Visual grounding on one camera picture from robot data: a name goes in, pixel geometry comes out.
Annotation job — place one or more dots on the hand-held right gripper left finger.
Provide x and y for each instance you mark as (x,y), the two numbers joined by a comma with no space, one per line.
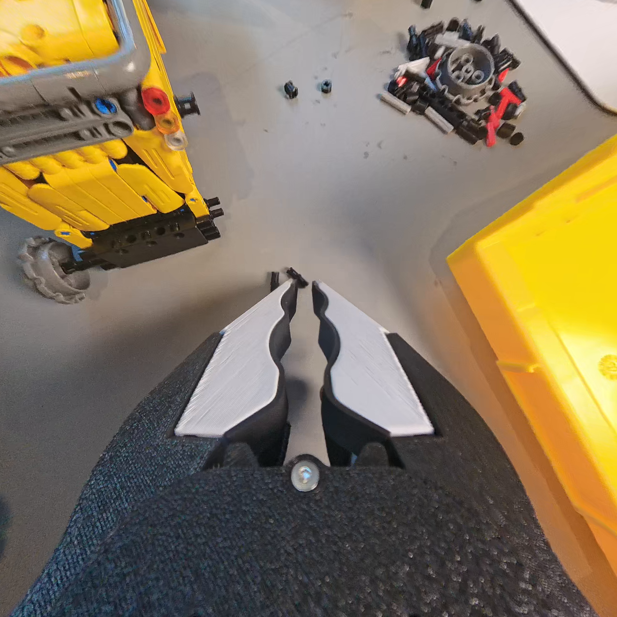
(236,386)

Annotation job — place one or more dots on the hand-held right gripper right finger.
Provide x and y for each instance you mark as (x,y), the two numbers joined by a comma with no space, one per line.
(376,386)

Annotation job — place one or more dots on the small black brick pin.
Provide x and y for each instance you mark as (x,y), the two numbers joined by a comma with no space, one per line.
(294,278)

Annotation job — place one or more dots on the yellow storage bin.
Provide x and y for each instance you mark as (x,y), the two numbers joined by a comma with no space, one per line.
(549,318)

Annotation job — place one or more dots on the yellow toy brick vehicle model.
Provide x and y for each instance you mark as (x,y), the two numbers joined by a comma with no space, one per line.
(96,183)

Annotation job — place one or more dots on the pile of black brick parts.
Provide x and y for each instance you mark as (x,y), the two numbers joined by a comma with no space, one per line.
(468,67)

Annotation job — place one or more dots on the grey desk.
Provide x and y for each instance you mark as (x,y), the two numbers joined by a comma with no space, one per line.
(318,193)

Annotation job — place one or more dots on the white book stand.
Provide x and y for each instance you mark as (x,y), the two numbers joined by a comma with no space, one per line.
(578,39)

